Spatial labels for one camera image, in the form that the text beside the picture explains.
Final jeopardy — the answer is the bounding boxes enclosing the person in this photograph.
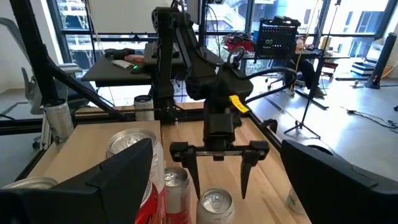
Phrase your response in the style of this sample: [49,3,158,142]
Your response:
[284,58,327,97]

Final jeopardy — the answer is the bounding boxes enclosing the black cylindrical floor post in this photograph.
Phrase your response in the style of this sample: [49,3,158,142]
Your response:
[364,32,398,90]

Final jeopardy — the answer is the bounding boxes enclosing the yellow cable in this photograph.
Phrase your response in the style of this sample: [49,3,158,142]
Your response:
[292,0,321,75]

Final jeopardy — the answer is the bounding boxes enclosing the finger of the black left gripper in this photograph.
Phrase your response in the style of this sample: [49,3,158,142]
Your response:
[240,140,271,200]
[169,141,202,200]

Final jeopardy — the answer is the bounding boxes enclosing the black desk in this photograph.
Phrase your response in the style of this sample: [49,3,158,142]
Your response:
[242,49,351,62]
[81,42,224,88]

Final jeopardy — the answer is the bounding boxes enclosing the wooden shelf with black legs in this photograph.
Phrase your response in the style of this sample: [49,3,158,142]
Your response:
[26,119,162,187]

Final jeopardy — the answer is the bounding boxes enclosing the silver can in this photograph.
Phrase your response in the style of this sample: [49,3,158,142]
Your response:
[196,187,236,224]

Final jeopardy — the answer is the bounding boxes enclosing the large window wall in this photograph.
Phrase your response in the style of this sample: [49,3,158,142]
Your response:
[46,0,398,63]

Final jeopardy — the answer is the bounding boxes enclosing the black metal table frame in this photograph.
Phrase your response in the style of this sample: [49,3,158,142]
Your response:
[0,105,284,181]

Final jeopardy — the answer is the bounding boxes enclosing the black overhead rig frame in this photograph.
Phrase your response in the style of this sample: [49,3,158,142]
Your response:
[9,0,127,122]

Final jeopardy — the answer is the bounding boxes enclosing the pink and white soda can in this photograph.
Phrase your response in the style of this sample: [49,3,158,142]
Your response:
[105,127,165,200]
[164,167,192,224]

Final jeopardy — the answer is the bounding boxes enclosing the white slim can green palm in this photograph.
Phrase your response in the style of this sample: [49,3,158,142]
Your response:
[285,185,308,216]

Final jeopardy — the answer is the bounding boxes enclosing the black frame clamp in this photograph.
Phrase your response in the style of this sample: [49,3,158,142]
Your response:
[261,118,279,134]

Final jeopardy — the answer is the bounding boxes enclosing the yellow cable tag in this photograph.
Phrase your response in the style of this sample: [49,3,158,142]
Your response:
[229,95,250,114]

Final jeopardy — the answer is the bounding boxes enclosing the black light stand tripod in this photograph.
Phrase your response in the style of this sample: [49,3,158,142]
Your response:
[283,0,343,140]

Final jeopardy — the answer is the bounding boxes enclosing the white slim can blue palm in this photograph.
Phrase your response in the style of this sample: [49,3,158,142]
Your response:
[133,95,155,122]

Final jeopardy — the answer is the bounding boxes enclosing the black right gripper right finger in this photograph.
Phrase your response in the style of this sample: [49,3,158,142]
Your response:
[280,138,398,224]

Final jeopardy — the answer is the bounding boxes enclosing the black perforated panel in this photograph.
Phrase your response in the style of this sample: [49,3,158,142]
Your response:
[254,17,302,60]

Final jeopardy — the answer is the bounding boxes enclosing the white slim energy can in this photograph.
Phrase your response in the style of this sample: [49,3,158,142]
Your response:
[43,98,75,146]

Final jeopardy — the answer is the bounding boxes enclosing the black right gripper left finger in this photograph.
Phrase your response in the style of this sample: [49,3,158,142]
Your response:
[0,138,154,224]

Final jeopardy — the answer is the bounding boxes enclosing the stacked dark boxes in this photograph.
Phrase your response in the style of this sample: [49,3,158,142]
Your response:
[350,61,374,77]

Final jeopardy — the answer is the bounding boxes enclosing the red bundle on desk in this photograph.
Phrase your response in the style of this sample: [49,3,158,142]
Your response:
[222,32,257,52]

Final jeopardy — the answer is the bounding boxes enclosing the whiteboard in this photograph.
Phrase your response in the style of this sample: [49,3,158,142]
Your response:
[88,0,175,34]

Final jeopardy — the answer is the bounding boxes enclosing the black monitor stand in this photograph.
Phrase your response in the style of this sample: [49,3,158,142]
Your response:
[198,0,208,37]

